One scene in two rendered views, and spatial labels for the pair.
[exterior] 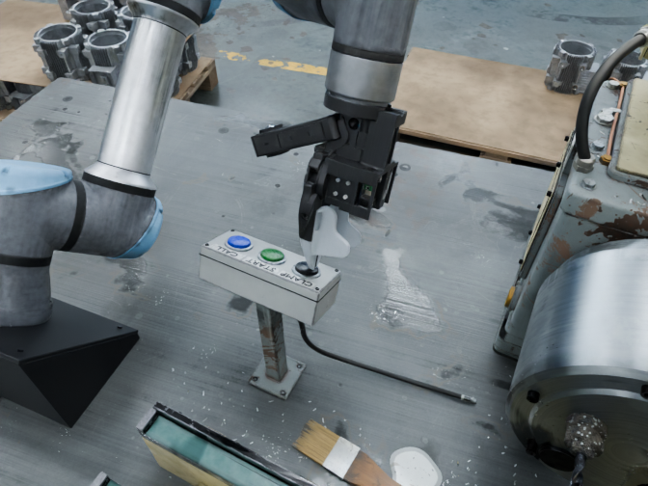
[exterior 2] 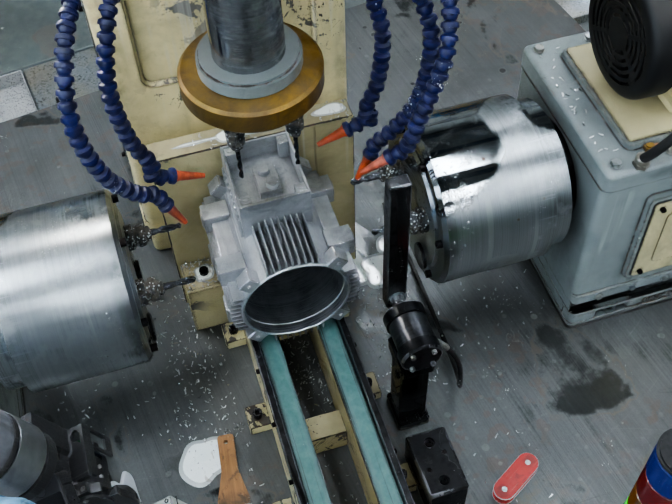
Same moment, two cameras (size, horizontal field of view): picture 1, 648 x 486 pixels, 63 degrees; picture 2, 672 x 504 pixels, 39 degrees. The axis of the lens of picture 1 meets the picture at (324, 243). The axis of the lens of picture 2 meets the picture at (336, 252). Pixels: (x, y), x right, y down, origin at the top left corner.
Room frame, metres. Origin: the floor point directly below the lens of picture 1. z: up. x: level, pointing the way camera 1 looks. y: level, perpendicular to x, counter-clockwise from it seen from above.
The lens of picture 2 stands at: (0.53, 0.48, 2.11)
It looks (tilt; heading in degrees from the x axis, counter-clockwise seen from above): 52 degrees down; 228
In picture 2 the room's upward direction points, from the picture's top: 3 degrees counter-clockwise
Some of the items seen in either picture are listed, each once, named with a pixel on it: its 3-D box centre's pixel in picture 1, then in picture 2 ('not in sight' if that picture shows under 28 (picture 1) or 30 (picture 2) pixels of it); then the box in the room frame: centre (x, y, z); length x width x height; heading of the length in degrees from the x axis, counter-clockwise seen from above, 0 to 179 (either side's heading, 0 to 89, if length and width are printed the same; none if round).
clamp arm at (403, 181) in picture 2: not in sight; (396, 246); (-0.04, -0.04, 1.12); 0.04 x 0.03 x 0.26; 63
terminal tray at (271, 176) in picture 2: not in sight; (266, 185); (0.00, -0.25, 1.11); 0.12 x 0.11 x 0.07; 63
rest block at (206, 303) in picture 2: not in sight; (208, 291); (0.09, -0.33, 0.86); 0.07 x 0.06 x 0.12; 153
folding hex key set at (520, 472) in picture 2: not in sight; (515, 478); (-0.04, 0.22, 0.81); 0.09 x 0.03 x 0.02; 3
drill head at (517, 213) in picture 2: not in sight; (490, 182); (-0.28, -0.06, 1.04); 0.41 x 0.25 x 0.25; 153
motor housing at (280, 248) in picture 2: not in sight; (278, 248); (0.02, -0.21, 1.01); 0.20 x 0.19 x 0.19; 63
